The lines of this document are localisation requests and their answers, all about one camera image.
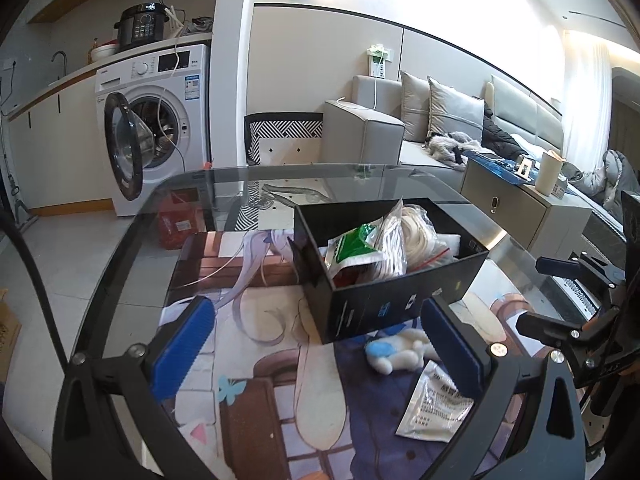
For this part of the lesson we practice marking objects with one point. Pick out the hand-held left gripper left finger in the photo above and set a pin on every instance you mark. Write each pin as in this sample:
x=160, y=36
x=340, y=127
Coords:
x=182, y=345

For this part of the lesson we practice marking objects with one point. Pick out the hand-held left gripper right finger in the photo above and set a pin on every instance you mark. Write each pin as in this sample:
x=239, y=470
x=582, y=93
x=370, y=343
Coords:
x=452, y=350

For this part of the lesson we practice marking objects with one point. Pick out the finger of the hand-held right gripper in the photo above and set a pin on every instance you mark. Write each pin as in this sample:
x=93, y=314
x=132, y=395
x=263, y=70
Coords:
x=590, y=269
x=555, y=335

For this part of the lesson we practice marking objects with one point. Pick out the black box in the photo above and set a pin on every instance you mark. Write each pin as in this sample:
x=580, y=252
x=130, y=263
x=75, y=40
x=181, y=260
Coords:
x=380, y=305

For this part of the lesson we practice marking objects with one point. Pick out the green packet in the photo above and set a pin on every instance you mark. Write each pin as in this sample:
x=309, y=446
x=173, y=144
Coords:
x=355, y=247

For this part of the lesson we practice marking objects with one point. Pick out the blue and white plush toy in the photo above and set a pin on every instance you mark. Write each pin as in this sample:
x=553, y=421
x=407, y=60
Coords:
x=395, y=352

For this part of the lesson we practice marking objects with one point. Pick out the white sachet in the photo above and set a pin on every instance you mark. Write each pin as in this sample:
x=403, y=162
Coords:
x=435, y=405

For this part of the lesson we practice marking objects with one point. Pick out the printed cartoon mat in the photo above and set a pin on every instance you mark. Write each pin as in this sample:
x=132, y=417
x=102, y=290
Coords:
x=260, y=320

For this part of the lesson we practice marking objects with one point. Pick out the grey down jacket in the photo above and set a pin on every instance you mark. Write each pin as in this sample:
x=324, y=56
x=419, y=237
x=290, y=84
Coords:
x=612, y=175

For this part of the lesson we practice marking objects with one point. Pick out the beige bedside cabinet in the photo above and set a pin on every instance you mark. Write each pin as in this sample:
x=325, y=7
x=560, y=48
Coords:
x=520, y=205

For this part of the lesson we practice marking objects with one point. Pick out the cream cup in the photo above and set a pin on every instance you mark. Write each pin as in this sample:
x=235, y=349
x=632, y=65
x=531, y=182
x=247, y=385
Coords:
x=549, y=172

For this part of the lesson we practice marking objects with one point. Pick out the small white stand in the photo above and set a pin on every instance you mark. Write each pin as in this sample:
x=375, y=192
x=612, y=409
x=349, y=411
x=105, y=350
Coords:
x=525, y=167

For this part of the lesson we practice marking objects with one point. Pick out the red box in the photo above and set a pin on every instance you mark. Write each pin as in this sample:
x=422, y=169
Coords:
x=180, y=220

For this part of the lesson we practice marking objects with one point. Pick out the blue plastic sheet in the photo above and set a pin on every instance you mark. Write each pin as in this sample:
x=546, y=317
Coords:
x=492, y=167

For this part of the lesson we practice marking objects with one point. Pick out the black jacket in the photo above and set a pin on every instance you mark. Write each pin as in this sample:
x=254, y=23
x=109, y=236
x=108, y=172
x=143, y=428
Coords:
x=502, y=137

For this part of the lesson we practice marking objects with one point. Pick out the white curtain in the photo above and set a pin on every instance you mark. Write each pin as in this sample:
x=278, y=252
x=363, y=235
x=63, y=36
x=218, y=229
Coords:
x=587, y=100

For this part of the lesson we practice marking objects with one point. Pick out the cardboard box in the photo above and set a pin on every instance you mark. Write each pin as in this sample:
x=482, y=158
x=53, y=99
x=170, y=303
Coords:
x=9, y=330

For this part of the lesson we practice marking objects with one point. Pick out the padded bed headboard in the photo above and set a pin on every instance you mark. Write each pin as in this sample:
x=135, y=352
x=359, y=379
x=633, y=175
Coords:
x=525, y=105

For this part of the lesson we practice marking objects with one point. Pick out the grey furry cloth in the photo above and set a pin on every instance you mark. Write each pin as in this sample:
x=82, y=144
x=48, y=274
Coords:
x=450, y=147

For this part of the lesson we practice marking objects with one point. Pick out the grey pillow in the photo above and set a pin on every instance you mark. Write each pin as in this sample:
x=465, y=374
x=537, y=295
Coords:
x=415, y=105
x=455, y=110

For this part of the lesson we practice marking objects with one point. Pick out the black and white patterned chair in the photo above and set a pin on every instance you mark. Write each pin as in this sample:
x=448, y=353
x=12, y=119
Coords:
x=285, y=147

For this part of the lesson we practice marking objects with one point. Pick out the white kitchen base cabinet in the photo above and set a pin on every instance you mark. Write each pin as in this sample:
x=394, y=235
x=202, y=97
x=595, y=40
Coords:
x=65, y=150

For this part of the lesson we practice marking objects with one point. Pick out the grey sofa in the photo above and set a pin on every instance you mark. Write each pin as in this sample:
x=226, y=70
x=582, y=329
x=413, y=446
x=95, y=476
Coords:
x=360, y=140

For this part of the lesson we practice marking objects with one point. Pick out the white washing machine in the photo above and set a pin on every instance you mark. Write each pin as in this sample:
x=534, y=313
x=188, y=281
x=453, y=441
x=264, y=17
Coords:
x=195, y=110

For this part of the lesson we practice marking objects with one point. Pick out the white bowl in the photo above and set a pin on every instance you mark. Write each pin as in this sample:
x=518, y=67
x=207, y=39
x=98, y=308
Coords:
x=103, y=53

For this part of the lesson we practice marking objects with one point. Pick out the metal faucet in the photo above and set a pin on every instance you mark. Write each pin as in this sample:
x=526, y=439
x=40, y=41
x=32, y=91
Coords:
x=63, y=62

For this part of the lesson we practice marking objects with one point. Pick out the black pressure cooker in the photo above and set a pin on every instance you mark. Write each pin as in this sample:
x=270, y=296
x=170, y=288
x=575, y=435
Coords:
x=142, y=27

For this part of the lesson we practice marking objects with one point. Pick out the wall socket charger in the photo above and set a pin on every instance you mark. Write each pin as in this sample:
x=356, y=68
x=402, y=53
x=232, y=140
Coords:
x=378, y=62

